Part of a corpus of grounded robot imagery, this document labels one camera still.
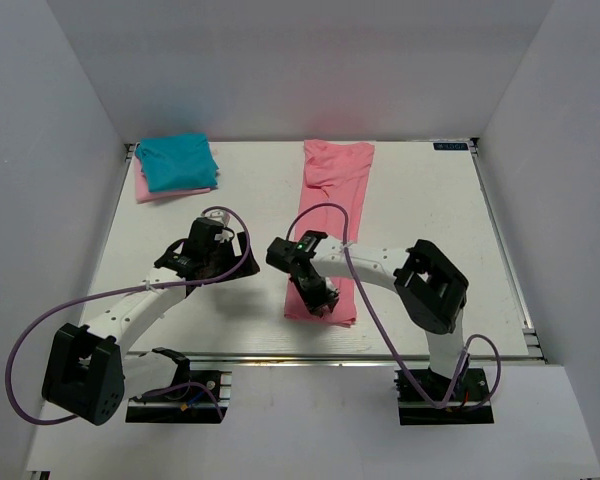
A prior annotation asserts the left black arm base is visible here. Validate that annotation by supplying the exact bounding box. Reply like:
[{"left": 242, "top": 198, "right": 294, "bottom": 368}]
[{"left": 123, "top": 347, "right": 232, "bottom": 425}]

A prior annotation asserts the folded teal t shirt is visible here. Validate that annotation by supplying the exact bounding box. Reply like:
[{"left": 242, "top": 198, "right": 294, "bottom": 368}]
[{"left": 135, "top": 133, "right": 219, "bottom": 193}]

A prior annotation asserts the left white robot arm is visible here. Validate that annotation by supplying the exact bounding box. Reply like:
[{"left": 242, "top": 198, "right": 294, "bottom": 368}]
[{"left": 42, "top": 208, "right": 259, "bottom": 425}]

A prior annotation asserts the blue table label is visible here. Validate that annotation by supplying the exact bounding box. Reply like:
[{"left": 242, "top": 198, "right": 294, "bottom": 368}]
[{"left": 433, "top": 142, "right": 469, "bottom": 151}]

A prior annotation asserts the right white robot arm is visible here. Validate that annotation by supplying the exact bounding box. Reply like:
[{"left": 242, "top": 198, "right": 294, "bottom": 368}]
[{"left": 266, "top": 230, "right": 469, "bottom": 399}]

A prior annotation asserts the folded pink t shirt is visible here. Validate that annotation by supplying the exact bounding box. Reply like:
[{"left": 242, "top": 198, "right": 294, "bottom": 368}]
[{"left": 133, "top": 148, "right": 219, "bottom": 204}]

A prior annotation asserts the pink t shirt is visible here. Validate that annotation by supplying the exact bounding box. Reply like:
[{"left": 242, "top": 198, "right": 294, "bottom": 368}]
[
  {"left": 133, "top": 148, "right": 219, "bottom": 204},
  {"left": 283, "top": 138, "right": 376, "bottom": 330}
]

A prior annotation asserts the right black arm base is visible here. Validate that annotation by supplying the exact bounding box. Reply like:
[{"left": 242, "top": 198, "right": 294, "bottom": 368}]
[{"left": 392, "top": 367, "right": 496, "bottom": 427}]

